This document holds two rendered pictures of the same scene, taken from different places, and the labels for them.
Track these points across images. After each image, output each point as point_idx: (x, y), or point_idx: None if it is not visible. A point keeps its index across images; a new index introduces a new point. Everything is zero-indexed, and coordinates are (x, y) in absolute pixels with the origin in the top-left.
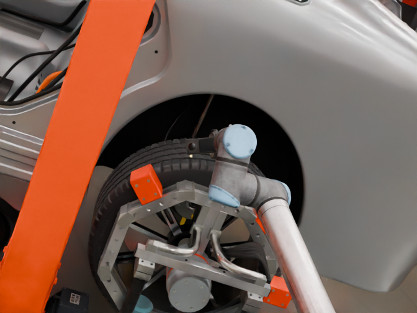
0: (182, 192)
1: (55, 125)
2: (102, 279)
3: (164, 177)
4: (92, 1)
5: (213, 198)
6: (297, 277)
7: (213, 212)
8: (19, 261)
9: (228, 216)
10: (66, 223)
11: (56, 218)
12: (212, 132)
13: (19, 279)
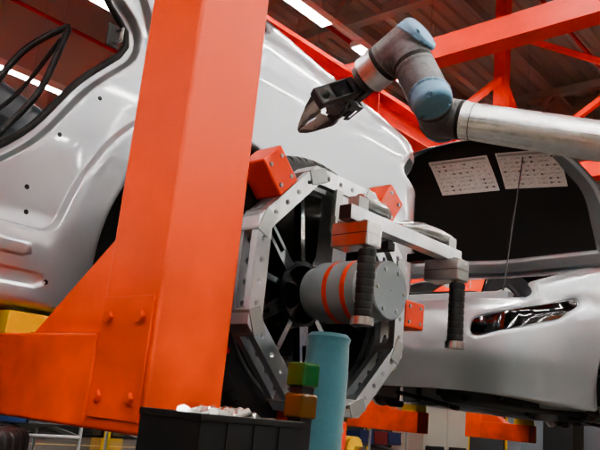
0: (316, 171)
1: (207, 30)
2: (255, 333)
3: None
4: None
5: (434, 90)
6: (583, 121)
7: (344, 201)
8: (184, 288)
9: None
10: (237, 204)
11: (224, 195)
12: None
13: (187, 326)
